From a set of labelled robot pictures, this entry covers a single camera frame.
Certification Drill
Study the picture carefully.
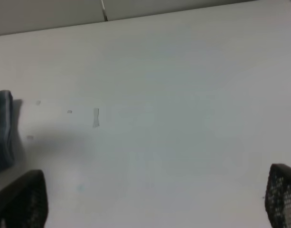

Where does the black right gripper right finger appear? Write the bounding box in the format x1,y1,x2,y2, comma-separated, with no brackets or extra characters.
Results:
264,163,291,228

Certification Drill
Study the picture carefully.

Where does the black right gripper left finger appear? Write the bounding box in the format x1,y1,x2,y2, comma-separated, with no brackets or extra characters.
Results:
0,170,48,228

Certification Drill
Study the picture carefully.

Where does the grey towel with orange patches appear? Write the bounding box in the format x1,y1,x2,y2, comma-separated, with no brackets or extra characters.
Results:
0,90,14,172

